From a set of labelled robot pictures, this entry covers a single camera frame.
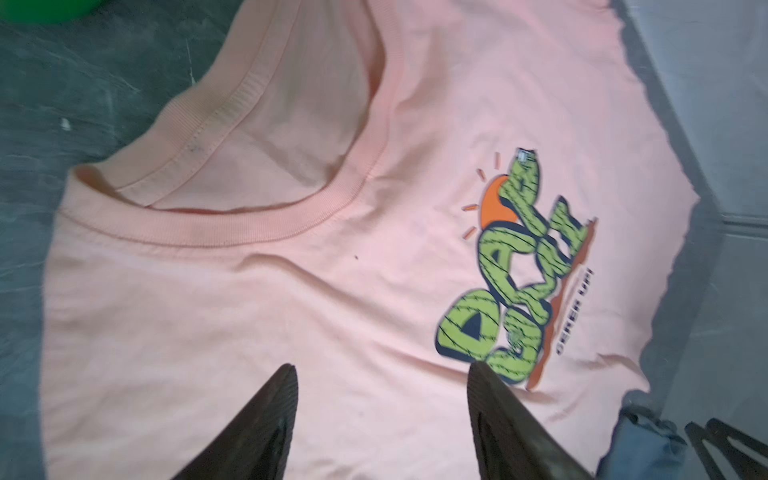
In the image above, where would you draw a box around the folded blue-grey t-shirt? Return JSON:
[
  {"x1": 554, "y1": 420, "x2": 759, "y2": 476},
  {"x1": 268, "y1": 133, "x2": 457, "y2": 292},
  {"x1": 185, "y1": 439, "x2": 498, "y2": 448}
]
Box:
[{"x1": 596, "y1": 405, "x2": 688, "y2": 480}]

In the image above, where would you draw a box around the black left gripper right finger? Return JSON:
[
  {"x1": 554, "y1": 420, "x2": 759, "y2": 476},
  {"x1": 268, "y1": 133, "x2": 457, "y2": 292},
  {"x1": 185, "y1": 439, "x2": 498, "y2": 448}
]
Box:
[{"x1": 467, "y1": 362, "x2": 593, "y2": 480}]

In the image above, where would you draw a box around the green plastic laundry basket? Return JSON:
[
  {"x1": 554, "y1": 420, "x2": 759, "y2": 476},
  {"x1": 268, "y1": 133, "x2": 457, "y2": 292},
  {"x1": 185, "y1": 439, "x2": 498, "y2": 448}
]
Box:
[{"x1": 1, "y1": 0, "x2": 104, "y2": 25}]

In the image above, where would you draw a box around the pink graphic t-shirt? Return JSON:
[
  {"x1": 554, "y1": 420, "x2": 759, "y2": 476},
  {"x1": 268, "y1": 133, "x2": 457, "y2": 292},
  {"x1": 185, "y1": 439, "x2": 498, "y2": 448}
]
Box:
[{"x1": 40, "y1": 1, "x2": 698, "y2": 479}]

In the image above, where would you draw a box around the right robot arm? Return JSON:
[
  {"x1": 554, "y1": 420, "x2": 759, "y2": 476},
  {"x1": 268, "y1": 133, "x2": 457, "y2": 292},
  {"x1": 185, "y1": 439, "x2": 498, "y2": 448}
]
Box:
[{"x1": 684, "y1": 418, "x2": 767, "y2": 480}]

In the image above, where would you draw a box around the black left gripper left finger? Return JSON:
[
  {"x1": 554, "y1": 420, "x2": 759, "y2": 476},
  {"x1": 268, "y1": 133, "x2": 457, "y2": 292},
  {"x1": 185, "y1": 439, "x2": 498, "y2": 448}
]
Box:
[{"x1": 175, "y1": 364, "x2": 299, "y2": 480}]

